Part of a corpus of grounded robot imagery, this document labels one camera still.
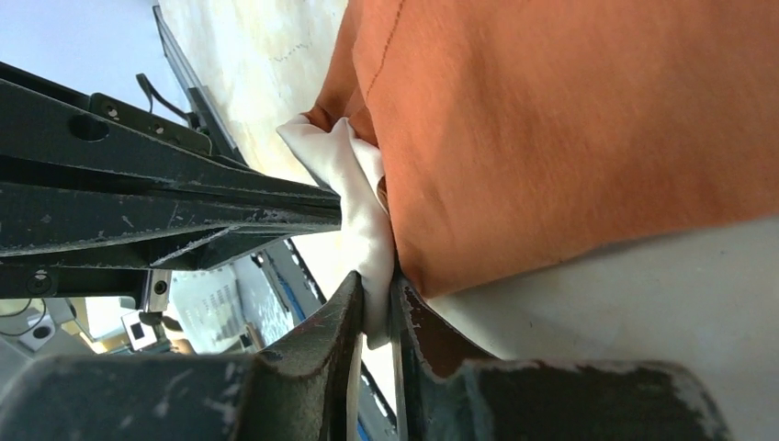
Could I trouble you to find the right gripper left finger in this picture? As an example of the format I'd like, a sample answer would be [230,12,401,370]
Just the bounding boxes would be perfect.
[232,271,364,440]

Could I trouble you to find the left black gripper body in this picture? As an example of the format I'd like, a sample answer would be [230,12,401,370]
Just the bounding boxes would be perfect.
[1,64,243,314]

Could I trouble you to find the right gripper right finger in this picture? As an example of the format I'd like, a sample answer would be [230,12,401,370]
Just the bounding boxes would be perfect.
[389,274,494,440]

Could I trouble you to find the orange underwear white waistband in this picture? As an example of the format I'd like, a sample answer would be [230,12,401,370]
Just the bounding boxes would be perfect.
[277,1,778,348]

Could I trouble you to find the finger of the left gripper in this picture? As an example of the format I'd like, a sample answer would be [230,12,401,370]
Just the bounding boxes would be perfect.
[1,183,341,270]
[1,81,339,209]

